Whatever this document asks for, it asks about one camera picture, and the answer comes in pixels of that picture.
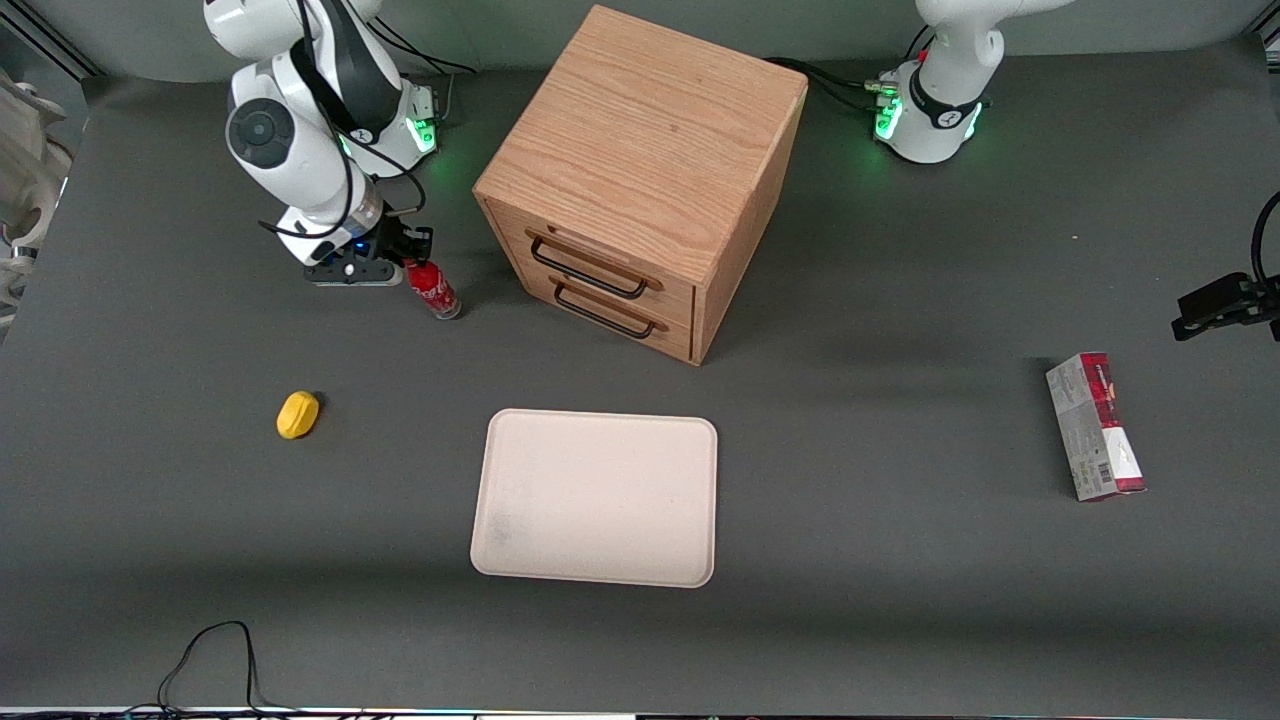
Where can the white bulky object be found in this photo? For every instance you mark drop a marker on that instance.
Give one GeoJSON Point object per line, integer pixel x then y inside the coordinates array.
{"type": "Point", "coordinates": [25, 120]}

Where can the red coke bottle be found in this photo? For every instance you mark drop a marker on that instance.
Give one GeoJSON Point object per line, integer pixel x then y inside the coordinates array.
{"type": "Point", "coordinates": [438, 295]}

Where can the dark grey table cover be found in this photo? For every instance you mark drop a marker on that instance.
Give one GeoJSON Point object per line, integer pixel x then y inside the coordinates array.
{"type": "Point", "coordinates": [900, 600]}

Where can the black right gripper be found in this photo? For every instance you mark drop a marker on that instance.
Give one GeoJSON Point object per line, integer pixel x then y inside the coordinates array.
{"type": "Point", "coordinates": [396, 241]}

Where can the shallow wooden drawer front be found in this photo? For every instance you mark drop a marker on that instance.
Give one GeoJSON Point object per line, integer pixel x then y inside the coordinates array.
{"type": "Point", "coordinates": [670, 300]}

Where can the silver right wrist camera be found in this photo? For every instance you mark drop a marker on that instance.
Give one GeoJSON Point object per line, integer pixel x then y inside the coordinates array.
{"type": "Point", "coordinates": [350, 275]}

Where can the wooden drawer cabinet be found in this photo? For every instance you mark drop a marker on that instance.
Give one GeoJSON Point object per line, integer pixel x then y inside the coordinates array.
{"type": "Point", "coordinates": [650, 130]}

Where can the deep wooden drawer front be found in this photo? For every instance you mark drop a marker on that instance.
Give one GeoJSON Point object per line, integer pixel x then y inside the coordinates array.
{"type": "Point", "coordinates": [675, 335]}

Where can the yellow toy lemon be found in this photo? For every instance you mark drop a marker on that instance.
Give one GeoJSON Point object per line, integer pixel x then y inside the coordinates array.
{"type": "Point", "coordinates": [297, 415]}

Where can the grey and red carton box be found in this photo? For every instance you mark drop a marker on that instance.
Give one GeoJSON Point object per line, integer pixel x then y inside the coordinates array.
{"type": "Point", "coordinates": [1095, 430]}

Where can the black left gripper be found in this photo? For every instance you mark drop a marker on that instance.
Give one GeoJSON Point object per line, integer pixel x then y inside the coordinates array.
{"type": "Point", "coordinates": [1243, 296]}

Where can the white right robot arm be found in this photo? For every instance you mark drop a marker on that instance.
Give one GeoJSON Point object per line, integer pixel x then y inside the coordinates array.
{"type": "Point", "coordinates": [300, 160]}

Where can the beige plastic tray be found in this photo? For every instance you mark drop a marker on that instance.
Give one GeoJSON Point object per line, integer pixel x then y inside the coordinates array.
{"type": "Point", "coordinates": [600, 500]}

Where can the aluminium frame rail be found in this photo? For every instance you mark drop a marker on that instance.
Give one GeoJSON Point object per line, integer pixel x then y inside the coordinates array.
{"type": "Point", "coordinates": [70, 52]}

